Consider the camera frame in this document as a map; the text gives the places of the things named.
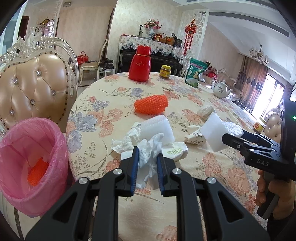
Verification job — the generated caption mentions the right tan ornate chair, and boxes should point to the right tan ornate chair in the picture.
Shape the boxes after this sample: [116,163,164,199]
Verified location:
[263,108,281,143]

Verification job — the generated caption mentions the floral tablecloth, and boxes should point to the floral tablecloth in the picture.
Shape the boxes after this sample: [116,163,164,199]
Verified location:
[66,72,258,240]

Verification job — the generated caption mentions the black piano with lace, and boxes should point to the black piano with lace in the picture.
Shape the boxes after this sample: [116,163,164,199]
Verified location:
[116,34,186,76]

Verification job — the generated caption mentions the person's right hand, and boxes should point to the person's right hand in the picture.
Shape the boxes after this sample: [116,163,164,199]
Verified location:
[255,169,296,220]

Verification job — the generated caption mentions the red thermos bottle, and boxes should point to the red thermos bottle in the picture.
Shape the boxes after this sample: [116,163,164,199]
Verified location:
[128,45,151,82]

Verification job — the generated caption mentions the red chinese knot ornament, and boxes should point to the red chinese knot ornament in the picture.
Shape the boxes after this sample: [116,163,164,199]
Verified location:
[183,18,197,56]

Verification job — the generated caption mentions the red handbag on floor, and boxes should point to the red handbag on floor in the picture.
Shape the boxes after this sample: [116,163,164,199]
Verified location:
[76,51,89,65]

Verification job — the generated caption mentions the chandelier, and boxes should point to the chandelier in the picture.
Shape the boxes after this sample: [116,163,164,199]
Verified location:
[249,44,269,65]

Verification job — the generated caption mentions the tan leather ornate chair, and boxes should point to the tan leather ornate chair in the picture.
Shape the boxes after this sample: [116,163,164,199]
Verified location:
[1,28,79,137]

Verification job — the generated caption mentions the white sofa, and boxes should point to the white sofa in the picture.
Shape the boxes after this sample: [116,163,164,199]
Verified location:
[202,61,241,98]

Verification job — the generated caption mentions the white floral teapot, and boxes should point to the white floral teapot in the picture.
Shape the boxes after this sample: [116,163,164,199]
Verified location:
[211,80,233,99]

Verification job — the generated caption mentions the white tissue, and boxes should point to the white tissue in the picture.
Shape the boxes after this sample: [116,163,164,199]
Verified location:
[136,133,164,189]

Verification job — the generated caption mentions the green snack bag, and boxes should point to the green snack bag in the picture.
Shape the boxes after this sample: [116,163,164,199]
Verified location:
[185,58,208,88]

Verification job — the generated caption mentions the brown curtain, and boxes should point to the brown curtain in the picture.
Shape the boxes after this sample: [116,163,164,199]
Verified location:
[235,56,268,113]

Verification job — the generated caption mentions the flower bouquet vase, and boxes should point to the flower bouquet vase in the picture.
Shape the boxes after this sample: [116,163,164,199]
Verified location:
[144,19,162,40]

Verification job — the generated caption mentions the orange foam net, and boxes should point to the orange foam net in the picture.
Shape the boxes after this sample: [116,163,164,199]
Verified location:
[27,157,49,187]
[134,95,169,115]

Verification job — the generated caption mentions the yellow lid glass jar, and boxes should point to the yellow lid glass jar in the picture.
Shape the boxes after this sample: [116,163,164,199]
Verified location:
[159,65,171,79]

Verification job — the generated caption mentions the printed paper cup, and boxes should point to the printed paper cup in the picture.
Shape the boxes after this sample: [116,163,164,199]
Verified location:
[184,125,206,145]

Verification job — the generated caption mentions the crumpled tissue left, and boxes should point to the crumpled tissue left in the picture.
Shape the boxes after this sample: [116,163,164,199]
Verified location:
[111,122,141,160]

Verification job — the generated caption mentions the cream chair by piano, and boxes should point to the cream chair by piano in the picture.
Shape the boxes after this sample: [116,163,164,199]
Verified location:
[79,39,108,85]

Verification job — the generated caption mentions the jar at table edge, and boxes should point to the jar at table edge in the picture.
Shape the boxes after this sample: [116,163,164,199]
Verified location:
[253,116,267,133]

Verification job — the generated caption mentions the white foam sheet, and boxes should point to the white foam sheet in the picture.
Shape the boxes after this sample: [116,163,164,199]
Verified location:
[200,113,243,152]
[140,115,175,145]

